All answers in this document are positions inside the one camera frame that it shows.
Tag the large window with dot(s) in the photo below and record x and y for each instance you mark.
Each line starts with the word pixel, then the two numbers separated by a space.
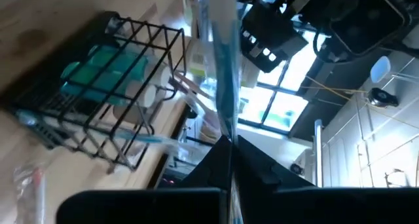
pixel 284 112

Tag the orange toothbrush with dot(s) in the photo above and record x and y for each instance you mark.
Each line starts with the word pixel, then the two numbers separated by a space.
pixel 190 84

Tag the white wipes canister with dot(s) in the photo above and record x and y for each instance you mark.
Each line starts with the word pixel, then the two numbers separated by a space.
pixel 198 58

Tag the sticks cluster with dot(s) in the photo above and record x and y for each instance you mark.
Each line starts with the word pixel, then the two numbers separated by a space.
pixel 37 191

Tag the blue toothbrush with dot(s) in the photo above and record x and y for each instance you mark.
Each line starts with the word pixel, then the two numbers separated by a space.
pixel 227 80
pixel 140 138

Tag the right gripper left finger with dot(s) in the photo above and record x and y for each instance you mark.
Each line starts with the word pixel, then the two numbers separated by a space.
pixel 196 184

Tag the black ceiling camera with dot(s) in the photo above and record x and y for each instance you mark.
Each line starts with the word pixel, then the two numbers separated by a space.
pixel 296 169
pixel 381 98

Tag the blue mouthwash bottle white cap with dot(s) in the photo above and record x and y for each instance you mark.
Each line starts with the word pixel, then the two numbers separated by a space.
pixel 95 86
pixel 114 57

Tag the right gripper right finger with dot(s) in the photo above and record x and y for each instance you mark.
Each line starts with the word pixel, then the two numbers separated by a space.
pixel 278 191

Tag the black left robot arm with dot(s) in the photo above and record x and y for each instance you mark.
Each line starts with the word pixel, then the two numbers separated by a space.
pixel 363 21

